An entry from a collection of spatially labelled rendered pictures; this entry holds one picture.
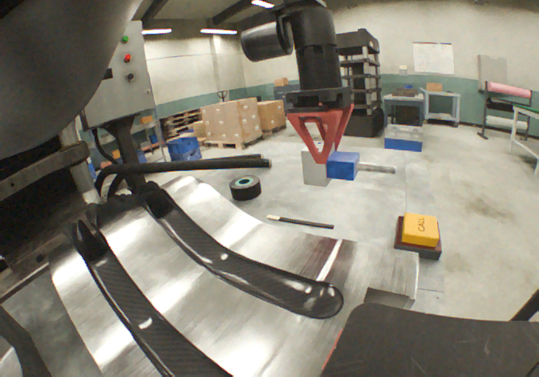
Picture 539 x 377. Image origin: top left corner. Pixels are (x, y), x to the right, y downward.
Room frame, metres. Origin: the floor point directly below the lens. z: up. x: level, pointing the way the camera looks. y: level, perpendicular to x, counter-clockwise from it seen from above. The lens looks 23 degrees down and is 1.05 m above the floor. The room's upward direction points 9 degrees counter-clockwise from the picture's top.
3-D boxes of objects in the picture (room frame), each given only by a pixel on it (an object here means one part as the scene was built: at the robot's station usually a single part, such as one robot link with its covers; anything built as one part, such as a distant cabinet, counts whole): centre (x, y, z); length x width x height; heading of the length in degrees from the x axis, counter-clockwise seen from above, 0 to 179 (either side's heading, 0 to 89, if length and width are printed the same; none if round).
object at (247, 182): (0.48, 0.07, 0.82); 0.08 x 0.08 x 0.04
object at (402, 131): (2.62, -2.15, 0.28); 0.61 x 0.41 x 0.15; 47
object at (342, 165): (0.26, -0.12, 0.93); 0.13 x 0.05 x 0.05; 53
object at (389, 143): (2.62, -2.15, 0.11); 0.61 x 0.41 x 0.22; 47
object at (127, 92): (0.74, 0.58, 0.74); 0.31 x 0.22 x 1.47; 144
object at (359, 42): (4.29, -2.22, 1.03); 1.54 x 0.94 x 2.06; 137
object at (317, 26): (0.28, -0.08, 1.12); 0.07 x 0.06 x 0.07; 58
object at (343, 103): (0.29, -0.09, 0.99); 0.07 x 0.07 x 0.09; 53
